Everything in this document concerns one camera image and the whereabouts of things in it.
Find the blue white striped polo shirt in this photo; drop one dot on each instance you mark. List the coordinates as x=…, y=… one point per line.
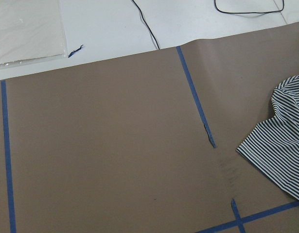
x=273, y=145

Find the brown paper table cover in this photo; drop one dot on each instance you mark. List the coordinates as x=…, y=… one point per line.
x=147, y=143

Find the clear plastic paper sleeve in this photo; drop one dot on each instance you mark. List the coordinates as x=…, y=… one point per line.
x=30, y=30

